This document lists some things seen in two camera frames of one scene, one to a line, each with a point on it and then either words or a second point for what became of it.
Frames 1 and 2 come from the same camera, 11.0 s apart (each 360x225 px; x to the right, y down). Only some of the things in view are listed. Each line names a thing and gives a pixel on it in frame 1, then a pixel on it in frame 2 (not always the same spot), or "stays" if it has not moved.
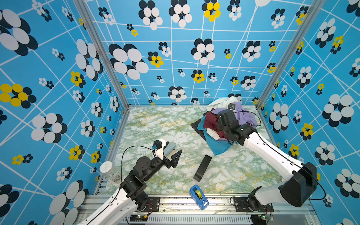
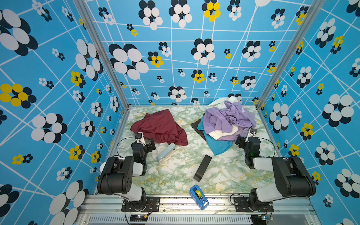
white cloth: (222, 103) stays
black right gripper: (219, 123) to (238, 140)
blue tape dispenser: (198, 197) stays
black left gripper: (174, 162) to (148, 149)
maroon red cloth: (210, 123) to (161, 126)
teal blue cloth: (218, 146) stays
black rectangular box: (203, 168) stays
